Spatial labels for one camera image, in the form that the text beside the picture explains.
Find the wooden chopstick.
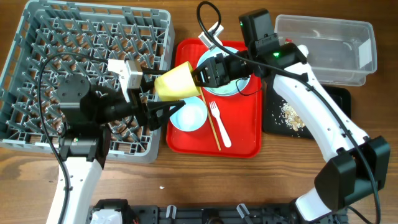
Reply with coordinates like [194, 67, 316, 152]
[200, 87, 221, 151]

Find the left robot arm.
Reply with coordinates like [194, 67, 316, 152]
[47, 75, 185, 223]

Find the light green bowl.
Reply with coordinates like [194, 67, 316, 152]
[204, 77, 250, 96]

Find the white tissue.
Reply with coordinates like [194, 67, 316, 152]
[297, 45, 309, 57]

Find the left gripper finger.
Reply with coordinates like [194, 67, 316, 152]
[146, 100, 185, 131]
[141, 67, 168, 84]

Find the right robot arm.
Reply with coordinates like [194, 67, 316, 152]
[192, 9, 391, 223]

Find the grey dishwasher rack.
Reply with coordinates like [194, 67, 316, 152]
[1, 1, 175, 153]

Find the black plastic tray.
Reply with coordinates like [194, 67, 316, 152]
[262, 85, 351, 139]

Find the food scraps and rice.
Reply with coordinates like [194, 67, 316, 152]
[272, 101, 305, 132]

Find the light blue bowl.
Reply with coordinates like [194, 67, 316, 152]
[170, 96, 208, 132]

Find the yellow plastic cup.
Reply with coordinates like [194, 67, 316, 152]
[154, 62, 200, 101]

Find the white plastic fork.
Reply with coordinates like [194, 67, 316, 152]
[209, 101, 232, 147]

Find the white round plate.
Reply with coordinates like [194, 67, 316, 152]
[197, 47, 250, 96]

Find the red plastic tray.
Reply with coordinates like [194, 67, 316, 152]
[165, 38, 264, 159]

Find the clear plastic bin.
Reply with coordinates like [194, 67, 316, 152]
[275, 14, 377, 86]

